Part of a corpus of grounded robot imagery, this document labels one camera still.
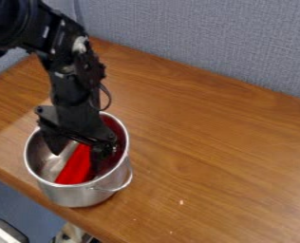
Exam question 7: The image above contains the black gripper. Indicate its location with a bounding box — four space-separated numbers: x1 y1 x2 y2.
35 103 117 175

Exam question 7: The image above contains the red rectangular block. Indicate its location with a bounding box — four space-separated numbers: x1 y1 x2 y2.
55 144 91 185

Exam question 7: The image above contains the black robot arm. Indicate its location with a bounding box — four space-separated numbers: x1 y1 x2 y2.
0 0 117 173

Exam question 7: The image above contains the metal pot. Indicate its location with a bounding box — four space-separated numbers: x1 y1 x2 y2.
23 112 134 208

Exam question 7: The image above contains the white object below table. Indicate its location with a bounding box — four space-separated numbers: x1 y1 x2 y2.
50 223 101 243

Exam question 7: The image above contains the grey device below table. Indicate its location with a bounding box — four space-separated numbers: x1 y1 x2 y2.
0 219 30 243

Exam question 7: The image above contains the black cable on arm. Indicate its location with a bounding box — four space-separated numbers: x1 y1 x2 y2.
87 84 113 112

